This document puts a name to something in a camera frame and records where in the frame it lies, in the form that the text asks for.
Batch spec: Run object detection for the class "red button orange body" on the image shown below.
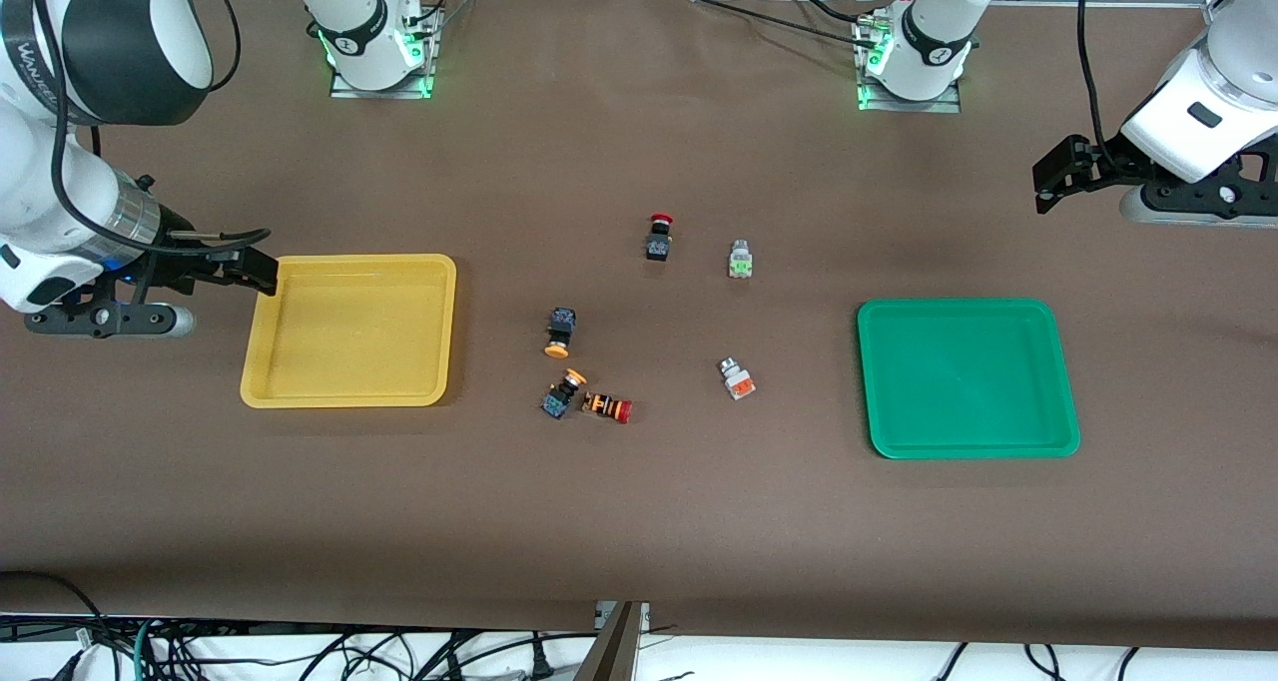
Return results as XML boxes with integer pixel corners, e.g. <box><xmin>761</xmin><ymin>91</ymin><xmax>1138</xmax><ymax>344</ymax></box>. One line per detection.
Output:
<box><xmin>581</xmin><ymin>390</ymin><xmax>634</xmax><ymax>425</ymax></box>

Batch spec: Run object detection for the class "black looped floor cable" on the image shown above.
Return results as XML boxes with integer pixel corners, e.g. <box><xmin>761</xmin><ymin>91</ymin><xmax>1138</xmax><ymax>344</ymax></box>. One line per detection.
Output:
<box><xmin>0</xmin><ymin>569</ymin><xmax>109</xmax><ymax>654</ymax></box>

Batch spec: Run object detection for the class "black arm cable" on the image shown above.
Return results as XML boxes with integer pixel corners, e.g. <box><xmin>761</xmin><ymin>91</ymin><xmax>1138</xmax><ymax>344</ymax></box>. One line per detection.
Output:
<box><xmin>1075</xmin><ymin>0</ymin><xmax>1125</xmax><ymax>165</ymax></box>
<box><xmin>28</xmin><ymin>0</ymin><xmax>273</xmax><ymax>253</ymax></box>

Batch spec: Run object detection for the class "yellow button blue body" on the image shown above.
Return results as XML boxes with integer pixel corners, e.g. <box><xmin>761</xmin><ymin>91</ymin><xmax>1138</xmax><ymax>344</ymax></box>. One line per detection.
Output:
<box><xmin>540</xmin><ymin>367</ymin><xmax>589</xmax><ymax>421</ymax></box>

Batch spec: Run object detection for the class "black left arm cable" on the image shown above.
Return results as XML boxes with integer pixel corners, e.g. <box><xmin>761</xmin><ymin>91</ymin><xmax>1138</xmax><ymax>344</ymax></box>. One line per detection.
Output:
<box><xmin>1075</xmin><ymin>0</ymin><xmax>1125</xmax><ymax>165</ymax></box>

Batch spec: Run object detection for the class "green plastic tray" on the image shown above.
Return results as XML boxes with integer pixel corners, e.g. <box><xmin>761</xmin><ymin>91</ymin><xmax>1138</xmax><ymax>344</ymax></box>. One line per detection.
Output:
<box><xmin>856</xmin><ymin>299</ymin><xmax>1082</xmax><ymax>460</ymax></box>

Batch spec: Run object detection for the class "yellow button black body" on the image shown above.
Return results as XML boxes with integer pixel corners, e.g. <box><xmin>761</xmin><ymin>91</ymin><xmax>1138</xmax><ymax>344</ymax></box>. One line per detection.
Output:
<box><xmin>543</xmin><ymin>307</ymin><xmax>579</xmax><ymax>359</ymax></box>

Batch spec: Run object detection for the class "white button orange face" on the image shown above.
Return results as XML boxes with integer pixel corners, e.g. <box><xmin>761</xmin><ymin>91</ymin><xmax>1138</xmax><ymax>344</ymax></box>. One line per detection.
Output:
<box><xmin>717</xmin><ymin>357</ymin><xmax>758</xmax><ymax>402</ymax></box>

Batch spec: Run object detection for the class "yellow plastic tray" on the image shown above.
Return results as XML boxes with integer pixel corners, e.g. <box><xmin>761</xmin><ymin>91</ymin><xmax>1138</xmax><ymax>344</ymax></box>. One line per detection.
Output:
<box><xmin>240</xmin><ymin>254</ymin><xmax>458</xmax><ymax>409</ymax></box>

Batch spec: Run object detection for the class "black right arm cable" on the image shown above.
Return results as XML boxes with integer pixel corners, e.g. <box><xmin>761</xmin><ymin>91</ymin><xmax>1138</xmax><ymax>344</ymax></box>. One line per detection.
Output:
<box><xmin>28</xmin><ymin>0</ymin><xmax>273</xmax><ymax>253</ymax></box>

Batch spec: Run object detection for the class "brown beam under table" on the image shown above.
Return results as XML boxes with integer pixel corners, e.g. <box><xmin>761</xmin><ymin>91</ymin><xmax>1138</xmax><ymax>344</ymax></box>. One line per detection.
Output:
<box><xmin>574</xmin><ymin>601</ymin><xmax>642</xmax><ymax>681</ymax></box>

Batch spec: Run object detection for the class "brown table cover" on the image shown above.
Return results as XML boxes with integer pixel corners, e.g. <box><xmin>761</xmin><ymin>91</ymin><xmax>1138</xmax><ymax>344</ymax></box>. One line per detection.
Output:
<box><xmin>0</xmin><ymin>0</ymin><xmax>1278</xmax><ymax>652</ymax></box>

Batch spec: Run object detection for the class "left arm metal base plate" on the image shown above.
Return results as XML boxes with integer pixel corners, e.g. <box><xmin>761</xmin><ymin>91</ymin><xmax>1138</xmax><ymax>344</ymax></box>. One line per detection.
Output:
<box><xmin>854</xmin><ymin>12</ymin><xmax>964</xmax><ymax>115</ymax></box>

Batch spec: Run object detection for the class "white metal bracket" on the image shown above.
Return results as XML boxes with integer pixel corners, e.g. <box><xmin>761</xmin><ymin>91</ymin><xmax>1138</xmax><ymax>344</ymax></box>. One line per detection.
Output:
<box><xmin>595</xmin><ymin>601</ymin><xmax>652</xmax><ymax>634</ymax></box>

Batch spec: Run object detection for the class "black cable on table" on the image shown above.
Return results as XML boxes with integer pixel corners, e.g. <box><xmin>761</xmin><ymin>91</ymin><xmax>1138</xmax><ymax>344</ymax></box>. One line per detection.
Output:
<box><xmin>679</xmin><ymin>0</ymin><xmax>880</xmax><ymax>49</ymax></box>

